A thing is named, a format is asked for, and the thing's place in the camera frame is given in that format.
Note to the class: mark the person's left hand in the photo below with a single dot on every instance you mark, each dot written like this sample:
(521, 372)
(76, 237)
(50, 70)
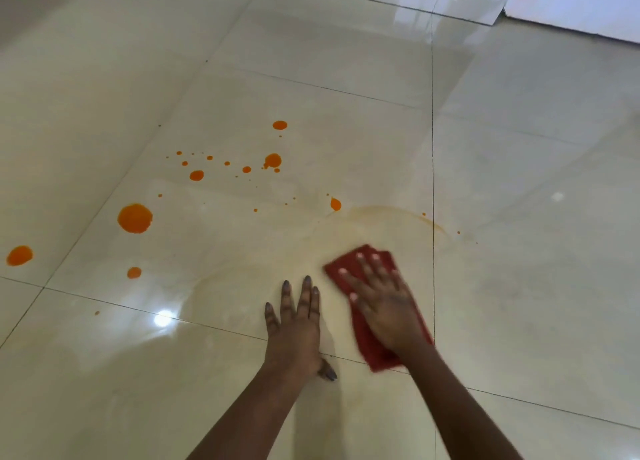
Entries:
(295, 339)

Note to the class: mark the person's right hand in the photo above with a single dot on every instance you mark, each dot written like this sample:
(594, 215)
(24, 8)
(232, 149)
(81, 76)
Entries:
(390, 309)

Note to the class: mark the red cloth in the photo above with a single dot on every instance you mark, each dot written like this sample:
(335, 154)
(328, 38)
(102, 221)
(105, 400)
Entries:
(372, 352)

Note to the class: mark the orange liquid spill drops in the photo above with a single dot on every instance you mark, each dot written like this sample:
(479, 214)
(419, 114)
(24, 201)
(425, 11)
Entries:
(135, 218)

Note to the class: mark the person's left forearm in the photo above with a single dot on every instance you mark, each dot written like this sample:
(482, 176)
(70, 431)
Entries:
(250, 414)

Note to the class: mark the person's right forearm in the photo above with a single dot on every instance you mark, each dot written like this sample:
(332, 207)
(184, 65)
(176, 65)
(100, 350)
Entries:
(460, 409)

